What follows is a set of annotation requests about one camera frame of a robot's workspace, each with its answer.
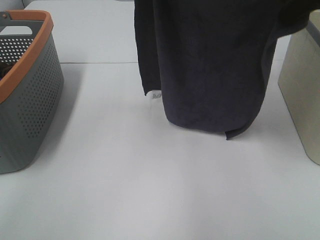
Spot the dark navy towel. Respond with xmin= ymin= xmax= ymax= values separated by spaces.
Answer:
xmin=134 ymin=0 xmax=320 ymax=139

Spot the grey perforated basket orange rim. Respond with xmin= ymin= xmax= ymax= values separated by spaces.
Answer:
xmin=0 ymin=10 xmax=64 ymax=174

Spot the beige bin grey rim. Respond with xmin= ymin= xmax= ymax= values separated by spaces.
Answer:
xmin=278 ymin=19 xmax=320 ymax=164

